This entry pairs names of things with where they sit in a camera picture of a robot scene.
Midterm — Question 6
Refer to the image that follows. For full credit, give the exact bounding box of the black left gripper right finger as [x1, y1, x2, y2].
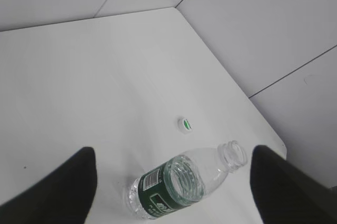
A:
[250, 145, 336, 223]

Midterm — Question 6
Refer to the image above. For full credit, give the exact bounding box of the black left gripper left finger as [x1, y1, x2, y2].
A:
[1, 147, 97, 223]

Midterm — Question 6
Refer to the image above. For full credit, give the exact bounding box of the white green bottle cap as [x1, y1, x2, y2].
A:
[177, 117, 193, 134]

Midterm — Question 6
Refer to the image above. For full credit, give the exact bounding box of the clear green-label water bottle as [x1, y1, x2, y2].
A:
[126, 141, 247, 220]

